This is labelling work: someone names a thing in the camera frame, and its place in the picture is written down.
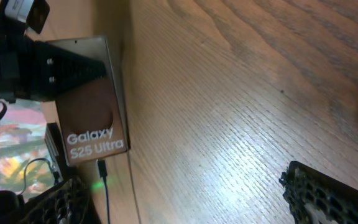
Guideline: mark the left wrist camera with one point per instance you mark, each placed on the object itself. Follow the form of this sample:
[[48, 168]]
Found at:
[[16, 16]]

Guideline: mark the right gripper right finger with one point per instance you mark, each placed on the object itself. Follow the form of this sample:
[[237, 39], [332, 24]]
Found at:
[[315, 197]]

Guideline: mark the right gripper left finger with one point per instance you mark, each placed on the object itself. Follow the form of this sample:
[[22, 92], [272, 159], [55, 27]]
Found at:
[[69, 204]]

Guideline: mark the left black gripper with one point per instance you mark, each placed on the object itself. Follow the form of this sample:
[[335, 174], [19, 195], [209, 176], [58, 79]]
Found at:
[[56, 70]]

